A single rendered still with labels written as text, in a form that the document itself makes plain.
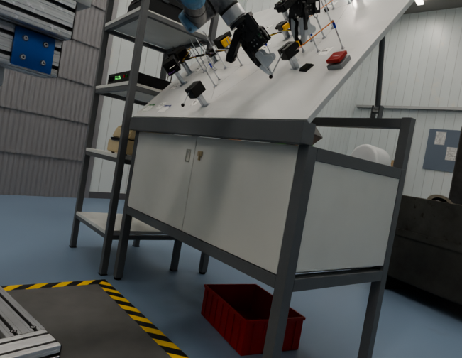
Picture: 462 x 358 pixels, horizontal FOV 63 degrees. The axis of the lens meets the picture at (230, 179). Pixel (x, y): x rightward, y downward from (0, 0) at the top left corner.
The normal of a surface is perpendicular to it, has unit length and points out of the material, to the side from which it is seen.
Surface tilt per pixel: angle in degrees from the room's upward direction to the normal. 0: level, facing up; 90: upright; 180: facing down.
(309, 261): 90
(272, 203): 90
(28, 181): 90
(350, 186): 90
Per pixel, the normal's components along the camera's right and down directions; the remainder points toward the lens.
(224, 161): -0.77, -0.11
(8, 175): 0.75, 0.15
